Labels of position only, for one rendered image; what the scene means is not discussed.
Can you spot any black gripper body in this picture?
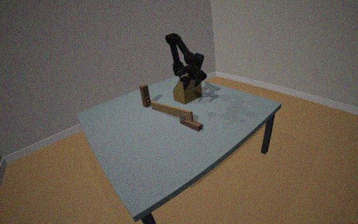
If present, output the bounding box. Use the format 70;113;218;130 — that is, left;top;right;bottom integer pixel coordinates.
180;67;207;83

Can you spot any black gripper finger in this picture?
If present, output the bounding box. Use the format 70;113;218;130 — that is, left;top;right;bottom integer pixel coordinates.
194;74;204;87
181;79;190;90

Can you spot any long brown wooden rail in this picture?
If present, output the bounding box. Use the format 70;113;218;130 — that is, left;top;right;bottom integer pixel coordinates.
151;101;194;121

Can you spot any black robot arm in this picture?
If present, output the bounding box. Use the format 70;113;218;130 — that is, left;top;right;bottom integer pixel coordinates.
166;33;204;78

